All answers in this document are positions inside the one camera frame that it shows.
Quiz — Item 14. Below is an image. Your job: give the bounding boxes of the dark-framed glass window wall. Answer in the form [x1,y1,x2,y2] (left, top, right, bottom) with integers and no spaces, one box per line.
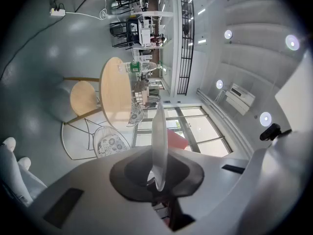
[133,106,233,158]

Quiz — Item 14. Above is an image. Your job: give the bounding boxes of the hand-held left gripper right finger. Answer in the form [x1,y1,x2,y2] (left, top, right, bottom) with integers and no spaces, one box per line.
[164,151,205,198]

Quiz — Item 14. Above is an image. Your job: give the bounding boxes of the person's white shoe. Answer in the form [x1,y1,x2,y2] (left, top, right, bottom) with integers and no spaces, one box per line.
[0,137,17,153]
[17,157,32,170]

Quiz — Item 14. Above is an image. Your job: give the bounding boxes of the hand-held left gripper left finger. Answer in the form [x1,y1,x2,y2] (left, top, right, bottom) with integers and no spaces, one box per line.
[109,146,155,203]

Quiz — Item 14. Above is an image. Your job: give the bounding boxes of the black metal railing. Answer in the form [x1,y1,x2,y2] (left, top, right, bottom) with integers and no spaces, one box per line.
[176,0,196,95]

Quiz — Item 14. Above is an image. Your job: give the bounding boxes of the round wooden stool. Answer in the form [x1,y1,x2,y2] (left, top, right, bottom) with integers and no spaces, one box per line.
[70,80,97,117]

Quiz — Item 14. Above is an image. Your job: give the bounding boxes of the white ceiling pipes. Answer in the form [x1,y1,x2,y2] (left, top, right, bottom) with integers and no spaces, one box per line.
[196,88,256,156]

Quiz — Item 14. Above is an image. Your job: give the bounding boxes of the ceiling air conditioner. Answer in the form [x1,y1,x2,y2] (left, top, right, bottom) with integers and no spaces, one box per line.
[224,83,256,116]

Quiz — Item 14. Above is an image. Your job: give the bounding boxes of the gold wire chair white seat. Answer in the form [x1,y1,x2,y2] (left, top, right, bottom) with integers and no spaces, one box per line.
[61,117,134,161]

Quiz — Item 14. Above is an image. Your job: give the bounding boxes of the white cable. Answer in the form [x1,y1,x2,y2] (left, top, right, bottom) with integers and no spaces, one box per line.
[65,0,110,21]

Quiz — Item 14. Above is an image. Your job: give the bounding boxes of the black and white floral cushion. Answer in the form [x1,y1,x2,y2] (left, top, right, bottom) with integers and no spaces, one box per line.
[97,135,128,157]
[126,101,145,127]

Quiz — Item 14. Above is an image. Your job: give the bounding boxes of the white shelving unit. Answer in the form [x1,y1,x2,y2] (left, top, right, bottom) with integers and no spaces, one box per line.
[138,15,163,49]

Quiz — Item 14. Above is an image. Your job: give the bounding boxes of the black tables and chairs group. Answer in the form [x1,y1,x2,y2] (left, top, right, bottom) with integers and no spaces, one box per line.
[109,0,143,51]

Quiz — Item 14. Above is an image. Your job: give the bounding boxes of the white power strip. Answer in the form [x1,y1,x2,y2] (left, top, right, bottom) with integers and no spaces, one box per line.
[50,7,66,17]

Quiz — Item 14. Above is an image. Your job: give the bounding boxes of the white plate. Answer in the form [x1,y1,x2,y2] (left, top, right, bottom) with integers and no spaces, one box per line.
[146,101,170,192]

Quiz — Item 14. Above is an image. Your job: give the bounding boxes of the round wooden table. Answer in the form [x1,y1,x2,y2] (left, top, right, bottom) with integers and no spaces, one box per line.
[62,56,134,132]

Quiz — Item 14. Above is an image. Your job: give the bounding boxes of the black head-worn camera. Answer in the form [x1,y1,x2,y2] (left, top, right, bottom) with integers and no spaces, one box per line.
[259,123,293,141]

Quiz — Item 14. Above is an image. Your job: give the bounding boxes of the person's trousers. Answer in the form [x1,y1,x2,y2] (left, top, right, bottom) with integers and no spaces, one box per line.
[0,144,47,207]

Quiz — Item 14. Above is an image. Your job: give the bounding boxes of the clear water bottle green label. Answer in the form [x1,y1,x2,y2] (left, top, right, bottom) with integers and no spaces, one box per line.
[118,60,157,73]

